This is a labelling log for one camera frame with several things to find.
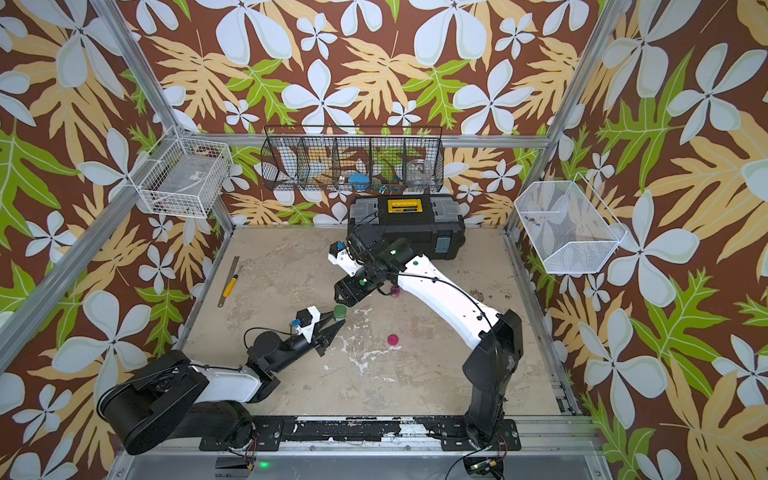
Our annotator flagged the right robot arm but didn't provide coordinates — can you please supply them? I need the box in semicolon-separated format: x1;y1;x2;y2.
328;223;524;448

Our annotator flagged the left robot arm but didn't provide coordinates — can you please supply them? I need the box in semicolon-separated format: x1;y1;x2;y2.
96;312;346;455

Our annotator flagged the black toolbox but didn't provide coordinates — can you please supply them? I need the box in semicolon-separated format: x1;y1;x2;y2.
347;194;466;260

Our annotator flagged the blue object in basket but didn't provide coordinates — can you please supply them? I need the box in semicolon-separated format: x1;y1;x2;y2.
347;173;370;192

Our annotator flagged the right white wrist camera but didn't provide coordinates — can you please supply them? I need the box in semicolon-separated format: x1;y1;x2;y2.
328;241;362;277

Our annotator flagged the yellow handled metal file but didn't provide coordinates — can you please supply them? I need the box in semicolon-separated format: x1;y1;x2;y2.
217;256;240;308

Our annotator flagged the black wire basket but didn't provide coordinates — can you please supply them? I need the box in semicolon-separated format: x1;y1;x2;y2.
258;126;445;194

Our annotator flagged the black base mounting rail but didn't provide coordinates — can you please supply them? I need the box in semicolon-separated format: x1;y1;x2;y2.
199;415;522;452

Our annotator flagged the white wire basket left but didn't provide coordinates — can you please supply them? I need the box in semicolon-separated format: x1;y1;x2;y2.
130;127;233;219

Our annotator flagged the white wire basket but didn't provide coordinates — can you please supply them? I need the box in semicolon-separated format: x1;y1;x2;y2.
514;174;628;276
130;127;233;219

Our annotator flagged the white wire basket right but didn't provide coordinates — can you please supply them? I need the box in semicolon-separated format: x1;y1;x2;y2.
514;174;628;276

